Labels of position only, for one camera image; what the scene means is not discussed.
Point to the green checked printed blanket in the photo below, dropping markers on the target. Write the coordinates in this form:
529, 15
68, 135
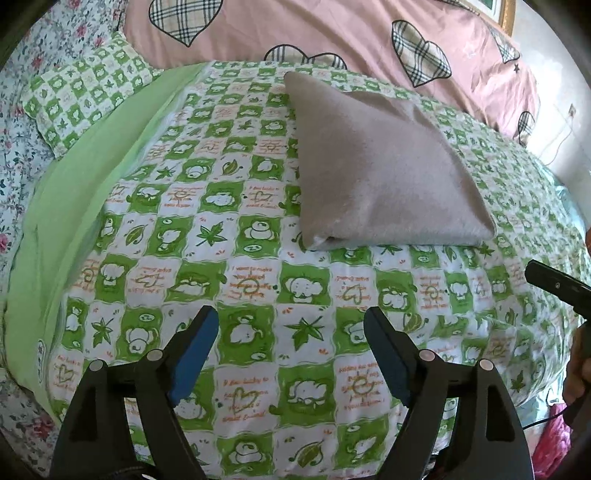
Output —
221, 221

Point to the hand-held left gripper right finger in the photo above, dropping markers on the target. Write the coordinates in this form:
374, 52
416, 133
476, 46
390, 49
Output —
388, 357

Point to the pink cloth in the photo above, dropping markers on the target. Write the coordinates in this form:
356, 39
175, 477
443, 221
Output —
554, 452

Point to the floral bed sheet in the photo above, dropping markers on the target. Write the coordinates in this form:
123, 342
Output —
27, 115

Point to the green checked pillow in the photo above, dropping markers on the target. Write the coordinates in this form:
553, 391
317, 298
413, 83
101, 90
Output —
87, 87

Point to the pink quilt with plaid hearts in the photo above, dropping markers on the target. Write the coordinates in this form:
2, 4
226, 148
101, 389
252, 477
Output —
351, 32

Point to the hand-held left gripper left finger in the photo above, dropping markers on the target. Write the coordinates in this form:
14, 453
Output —
191, 357

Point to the white wall socket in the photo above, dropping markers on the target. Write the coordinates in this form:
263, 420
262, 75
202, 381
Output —
572, 110

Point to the person's right hand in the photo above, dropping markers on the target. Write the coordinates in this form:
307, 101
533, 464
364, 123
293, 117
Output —
577, 374

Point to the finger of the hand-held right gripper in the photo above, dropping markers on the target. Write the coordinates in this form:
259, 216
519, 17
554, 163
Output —
554, 282

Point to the light blue cloth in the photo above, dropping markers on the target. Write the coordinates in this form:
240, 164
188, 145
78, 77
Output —
570, 203

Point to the grey cloth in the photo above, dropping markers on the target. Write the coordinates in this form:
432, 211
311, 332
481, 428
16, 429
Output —
378, 166

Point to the framed landscape painting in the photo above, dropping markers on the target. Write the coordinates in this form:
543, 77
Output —
494, 11

